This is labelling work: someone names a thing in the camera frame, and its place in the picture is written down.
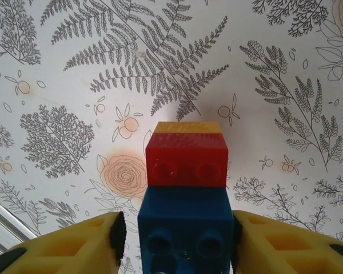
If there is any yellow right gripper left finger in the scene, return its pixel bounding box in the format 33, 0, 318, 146
0, 211, 127, 274

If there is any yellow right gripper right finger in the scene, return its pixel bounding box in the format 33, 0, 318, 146
231, 210, 343, 274

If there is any small blue lego brick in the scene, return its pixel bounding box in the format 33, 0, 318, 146
137, 187, 236, 274

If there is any long red lego brick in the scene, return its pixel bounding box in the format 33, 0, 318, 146
145, 132, 229, 189

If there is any long orange lego brick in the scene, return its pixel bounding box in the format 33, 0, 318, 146
154, 122, 223, 135

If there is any floral patterned table cover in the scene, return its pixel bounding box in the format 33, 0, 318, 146
0, 0, 343, 246

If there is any wide aluminium extrusion rail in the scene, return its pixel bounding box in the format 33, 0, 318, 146
0, 196, 37, 243

